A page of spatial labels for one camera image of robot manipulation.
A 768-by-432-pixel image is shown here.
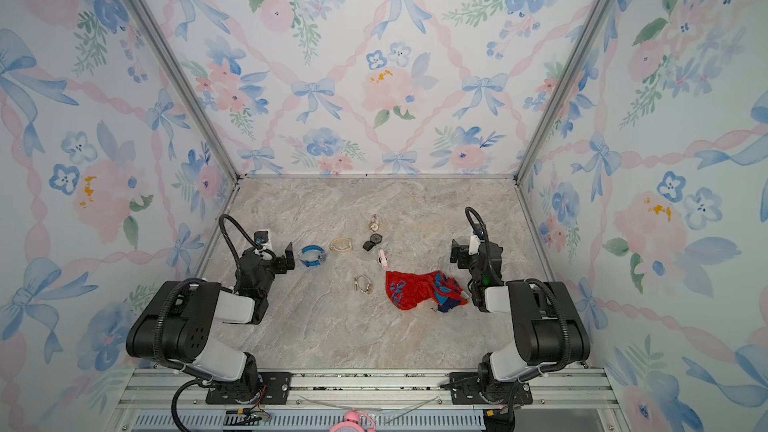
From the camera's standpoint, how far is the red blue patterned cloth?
2.83 ft

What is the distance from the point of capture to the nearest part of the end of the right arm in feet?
2.80

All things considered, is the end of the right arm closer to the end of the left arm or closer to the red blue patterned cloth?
the red blue patterned cloth
